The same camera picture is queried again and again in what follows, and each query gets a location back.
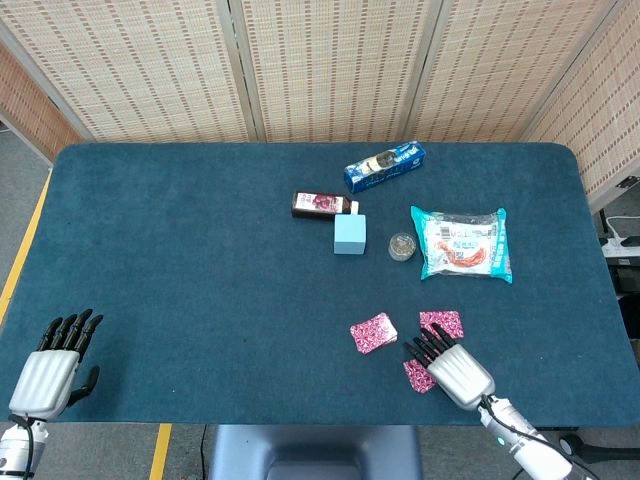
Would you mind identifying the light blue cube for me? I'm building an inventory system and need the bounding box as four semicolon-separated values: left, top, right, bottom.
332;213;369;257

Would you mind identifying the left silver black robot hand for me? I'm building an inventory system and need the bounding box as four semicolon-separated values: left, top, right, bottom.
8;308;105;419

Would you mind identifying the bamboo folding screen panel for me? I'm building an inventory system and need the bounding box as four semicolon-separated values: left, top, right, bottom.
405;0;622;144
0;0;252;145
0;42;84;165
519;0;640;201
228;0;445;144

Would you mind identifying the teal snack bag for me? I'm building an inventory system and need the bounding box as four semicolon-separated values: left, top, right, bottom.
410;204;514;285

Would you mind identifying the dark juice bottle red label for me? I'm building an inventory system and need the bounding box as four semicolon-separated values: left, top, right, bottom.
290;190;361;221

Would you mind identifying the pink patterned packet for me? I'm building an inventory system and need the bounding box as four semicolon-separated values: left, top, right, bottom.
349;311;400;357
418;310;465;342
402;358;438;395

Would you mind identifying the round clear plastic container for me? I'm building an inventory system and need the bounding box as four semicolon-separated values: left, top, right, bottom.
387;231;417;263

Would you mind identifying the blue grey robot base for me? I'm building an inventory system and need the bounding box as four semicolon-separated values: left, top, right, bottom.
206;424;424;480

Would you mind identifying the blue cookie box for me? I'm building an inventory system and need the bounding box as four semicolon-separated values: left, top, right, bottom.
343;140;428;195

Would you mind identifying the white power cable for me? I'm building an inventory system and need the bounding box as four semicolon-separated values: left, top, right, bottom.
603;214;640;242

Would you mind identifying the teal felt table cloth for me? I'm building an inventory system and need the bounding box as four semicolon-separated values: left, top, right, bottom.
0;142;640;428

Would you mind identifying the white power strip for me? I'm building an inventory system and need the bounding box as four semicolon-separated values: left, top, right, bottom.
601;234;640;258

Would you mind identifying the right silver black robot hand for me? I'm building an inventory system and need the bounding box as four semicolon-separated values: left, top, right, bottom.
403;323;497;412

